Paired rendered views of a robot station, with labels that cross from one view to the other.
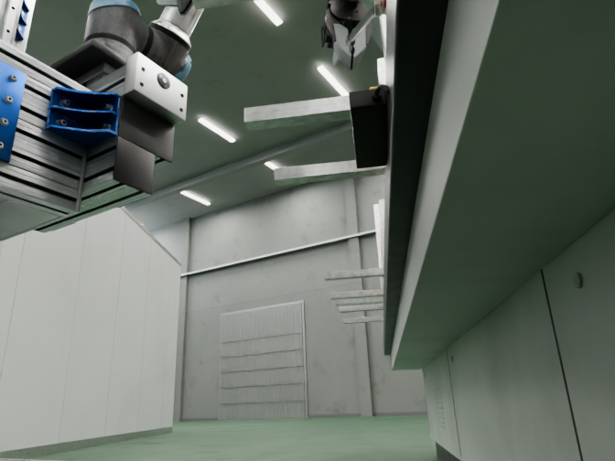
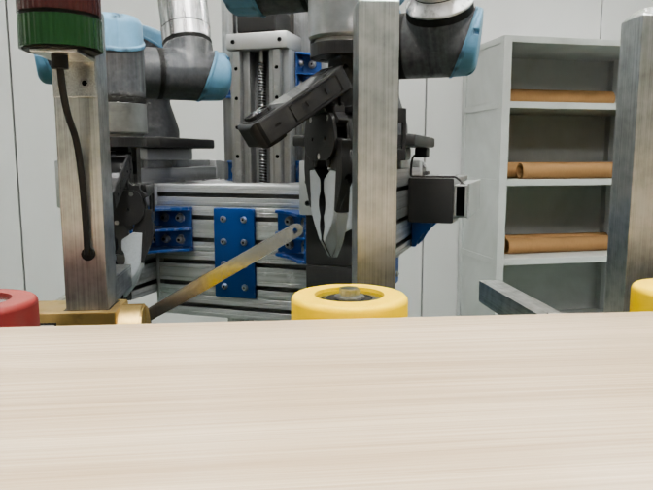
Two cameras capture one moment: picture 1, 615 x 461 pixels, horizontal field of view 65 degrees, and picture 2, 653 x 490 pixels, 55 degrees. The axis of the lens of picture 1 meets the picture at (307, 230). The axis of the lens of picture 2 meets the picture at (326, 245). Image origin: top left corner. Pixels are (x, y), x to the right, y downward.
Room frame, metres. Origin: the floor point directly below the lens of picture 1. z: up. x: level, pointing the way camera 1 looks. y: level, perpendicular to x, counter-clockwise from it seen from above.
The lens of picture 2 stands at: (0.57, -0.72, 1.00)
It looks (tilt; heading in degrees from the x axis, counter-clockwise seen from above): 8 degrees down; 77
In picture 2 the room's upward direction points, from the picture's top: straight up
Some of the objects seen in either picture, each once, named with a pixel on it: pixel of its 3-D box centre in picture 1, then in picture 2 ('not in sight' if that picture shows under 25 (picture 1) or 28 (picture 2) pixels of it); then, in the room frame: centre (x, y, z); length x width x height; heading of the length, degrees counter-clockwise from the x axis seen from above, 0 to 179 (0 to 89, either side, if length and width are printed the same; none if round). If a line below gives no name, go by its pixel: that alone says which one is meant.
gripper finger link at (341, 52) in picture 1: (339, 53); (341, 210); (0.73, -0.07, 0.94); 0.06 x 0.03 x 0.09; 12
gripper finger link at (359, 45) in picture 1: (354, 55); (355, 212); (0.74, -0.10, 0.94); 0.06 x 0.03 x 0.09; 12
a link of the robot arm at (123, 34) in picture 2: not in sight; (114, 60); (0.49, 0.17, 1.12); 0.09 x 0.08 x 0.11; 104
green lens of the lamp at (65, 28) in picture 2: not in sight; (60, 35); (0.48, -0.19, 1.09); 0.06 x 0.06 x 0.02
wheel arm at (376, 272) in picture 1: (376, 273); not in sight; (1.94, -0.28, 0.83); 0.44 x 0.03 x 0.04; 82
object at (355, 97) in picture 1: (370, 128); not in sight; (0.57, -0.09, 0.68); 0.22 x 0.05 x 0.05; 172
